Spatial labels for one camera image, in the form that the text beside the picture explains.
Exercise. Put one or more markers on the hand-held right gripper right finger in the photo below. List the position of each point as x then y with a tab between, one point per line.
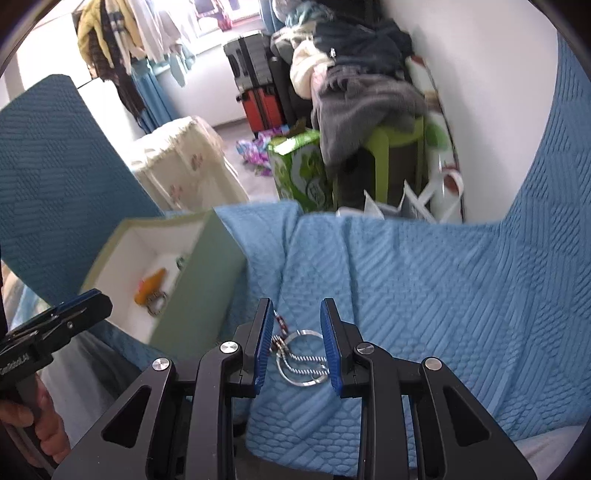
330	346

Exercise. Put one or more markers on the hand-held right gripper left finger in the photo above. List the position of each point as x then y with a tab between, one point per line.
264	346

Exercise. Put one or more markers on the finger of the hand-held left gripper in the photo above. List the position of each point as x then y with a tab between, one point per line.
87	309

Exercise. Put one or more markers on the green cardboard box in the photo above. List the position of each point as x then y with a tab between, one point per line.
203	286

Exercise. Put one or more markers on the person's left hand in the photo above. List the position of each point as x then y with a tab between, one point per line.
48	429

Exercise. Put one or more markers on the person's grey trouser leg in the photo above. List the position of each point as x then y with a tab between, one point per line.
87	369

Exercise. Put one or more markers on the cream lace covered cabinet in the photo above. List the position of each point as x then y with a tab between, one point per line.
184	166

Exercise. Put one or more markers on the green printed carton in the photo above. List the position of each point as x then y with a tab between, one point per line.
300	170

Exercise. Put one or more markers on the colourful purple cloth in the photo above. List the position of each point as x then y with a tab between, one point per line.
258	150

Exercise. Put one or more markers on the green plastic stool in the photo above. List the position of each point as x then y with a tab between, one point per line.
397	138

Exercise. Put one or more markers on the blue curtain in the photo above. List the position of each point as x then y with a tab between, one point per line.
154	97

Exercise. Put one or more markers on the red suitcase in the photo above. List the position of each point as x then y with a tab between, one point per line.
263	110

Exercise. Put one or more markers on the grey fleece blanket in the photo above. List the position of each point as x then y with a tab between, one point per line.
360	110

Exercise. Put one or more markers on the floral printed board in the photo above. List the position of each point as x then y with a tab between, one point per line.
438	124

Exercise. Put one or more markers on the black suitcase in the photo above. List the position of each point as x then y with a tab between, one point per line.
281	92

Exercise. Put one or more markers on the light blue hanging garment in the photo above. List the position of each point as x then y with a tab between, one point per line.
178	69

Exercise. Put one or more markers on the row of hanging clothes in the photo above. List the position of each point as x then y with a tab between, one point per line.
115	41

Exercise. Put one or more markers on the white padded quilt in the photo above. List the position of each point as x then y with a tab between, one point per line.
307	64

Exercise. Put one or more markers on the grey hard suitcase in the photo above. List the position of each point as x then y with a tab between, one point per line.
247	57

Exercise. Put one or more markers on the dark blue jacket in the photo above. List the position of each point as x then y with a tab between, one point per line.
364	44

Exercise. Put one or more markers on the red hanging garment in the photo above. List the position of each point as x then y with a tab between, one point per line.
222	21

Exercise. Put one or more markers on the pile of mixed clothes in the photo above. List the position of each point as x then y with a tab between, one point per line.
300	18

